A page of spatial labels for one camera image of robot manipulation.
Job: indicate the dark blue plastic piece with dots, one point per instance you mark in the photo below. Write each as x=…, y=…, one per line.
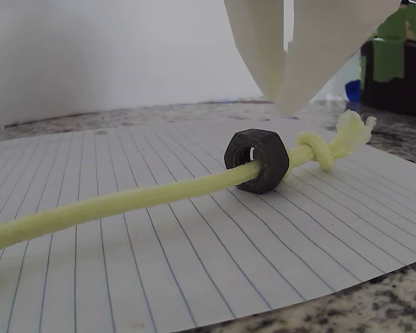
x=353, y=91

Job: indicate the black hex nut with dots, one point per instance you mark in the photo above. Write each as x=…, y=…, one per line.
x=274, y=156

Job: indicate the lined paper sheet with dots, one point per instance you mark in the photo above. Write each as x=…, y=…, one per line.
x=159, y=260

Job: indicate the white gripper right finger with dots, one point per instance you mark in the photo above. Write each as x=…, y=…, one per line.
x=319, y=45

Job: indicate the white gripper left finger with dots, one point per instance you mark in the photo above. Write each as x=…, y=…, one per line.
x=260, y=45

